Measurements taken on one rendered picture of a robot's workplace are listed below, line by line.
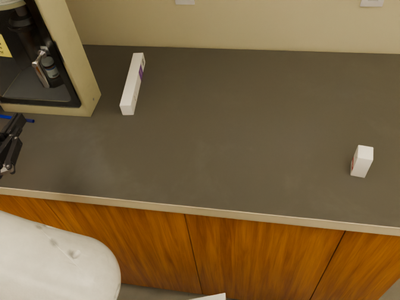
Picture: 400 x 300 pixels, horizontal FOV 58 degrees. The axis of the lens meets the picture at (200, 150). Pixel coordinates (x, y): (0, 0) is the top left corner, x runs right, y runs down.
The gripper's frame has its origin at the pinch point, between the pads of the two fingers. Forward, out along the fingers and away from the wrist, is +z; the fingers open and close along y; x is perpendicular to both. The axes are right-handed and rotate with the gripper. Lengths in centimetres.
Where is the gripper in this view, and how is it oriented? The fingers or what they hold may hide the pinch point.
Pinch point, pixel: (14, 126)
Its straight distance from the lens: 103.0
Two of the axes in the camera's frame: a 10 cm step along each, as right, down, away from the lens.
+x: 0.7, 6.3, 7.7
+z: 1.6, -7.7, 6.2
